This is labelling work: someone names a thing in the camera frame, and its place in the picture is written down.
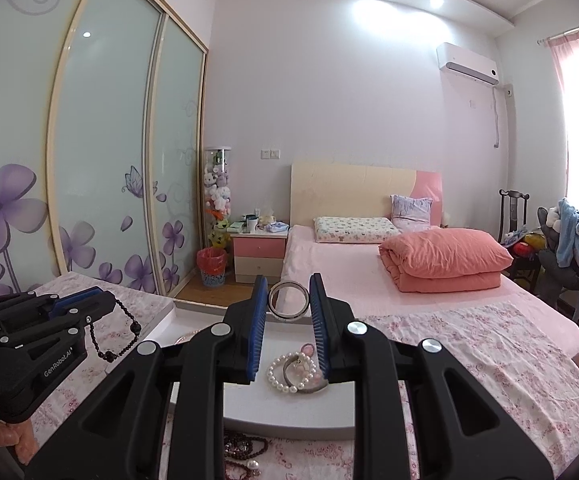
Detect pink and beige nightstand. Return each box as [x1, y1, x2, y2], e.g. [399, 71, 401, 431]
[232, 222, 290, 283]

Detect colourful toy pile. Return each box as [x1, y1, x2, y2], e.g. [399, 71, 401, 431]
[505, 231, 546, 259]

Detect black bead bracelet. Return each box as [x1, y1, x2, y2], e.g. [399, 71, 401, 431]
[88, 296, 143, 364]

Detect dark wooden chair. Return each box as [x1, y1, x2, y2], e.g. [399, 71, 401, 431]
[499, 190, 541, 282]

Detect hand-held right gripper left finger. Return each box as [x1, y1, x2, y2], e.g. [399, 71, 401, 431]
[22, 275, 270, 480]

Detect white air conditioner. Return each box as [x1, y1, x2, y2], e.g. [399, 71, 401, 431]
[437, 42, 499, 84]

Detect bed with pink sheet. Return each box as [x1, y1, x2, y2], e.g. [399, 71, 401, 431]
[279, 222, 579, 361]

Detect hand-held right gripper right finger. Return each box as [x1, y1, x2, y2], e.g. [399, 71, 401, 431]
[309, 273, 557, 480]

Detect person's left hand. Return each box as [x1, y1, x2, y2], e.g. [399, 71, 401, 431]
[0, 415, 37, 466]

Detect silver ring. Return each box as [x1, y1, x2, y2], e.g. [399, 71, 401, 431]
[268, 281, 315, 322]

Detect clear plush toy display tube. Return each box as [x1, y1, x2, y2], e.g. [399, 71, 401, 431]
[204, 146, 233, 251]

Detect red waste bin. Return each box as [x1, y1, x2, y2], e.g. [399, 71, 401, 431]
[198, 247, 229, 289]

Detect white pearl bracelet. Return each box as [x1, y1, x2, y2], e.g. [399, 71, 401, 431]
[266, 352, 318, 396]

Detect white air conditioner pipe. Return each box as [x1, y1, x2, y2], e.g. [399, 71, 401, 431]
[491, 84, 501, 150]

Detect grey office chair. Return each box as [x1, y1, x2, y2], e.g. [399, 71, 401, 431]
[537, 207, 579, 307]

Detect folded salmon pink quilt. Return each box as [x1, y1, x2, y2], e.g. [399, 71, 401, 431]
[379, 227, 514, 293]

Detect flower print sliding wardrobe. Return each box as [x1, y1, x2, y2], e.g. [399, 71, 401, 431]
[0, 0, 210, 302]

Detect blue plush robe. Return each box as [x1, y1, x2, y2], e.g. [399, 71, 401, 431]
[544, 199, 579, 320]

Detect floral print pillow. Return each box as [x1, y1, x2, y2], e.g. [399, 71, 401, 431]
[313, 216, 401, 244]

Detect beige and pink headboard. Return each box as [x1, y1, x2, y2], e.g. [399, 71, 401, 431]
[291, 162, 443, 228]

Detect dark red bead necklace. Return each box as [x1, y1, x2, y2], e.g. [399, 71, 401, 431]
[223, 429, 271, 480]

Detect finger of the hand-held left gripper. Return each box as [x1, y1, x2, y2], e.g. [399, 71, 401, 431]
[0, 324, 91, 357]
[0, 285, 121, 334]

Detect pink floral tablecloth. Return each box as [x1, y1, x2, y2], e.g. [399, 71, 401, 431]
[19, 280, 579, 480]

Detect grey cardboard tray box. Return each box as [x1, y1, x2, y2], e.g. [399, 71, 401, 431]
[146, 305, 365, 441]

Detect clear pink crystal bracelet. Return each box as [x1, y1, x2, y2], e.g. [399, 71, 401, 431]
[289, 357, 318, 379]

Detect purple print pillow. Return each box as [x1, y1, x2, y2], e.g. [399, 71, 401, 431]
[390, 195, 434, 233]

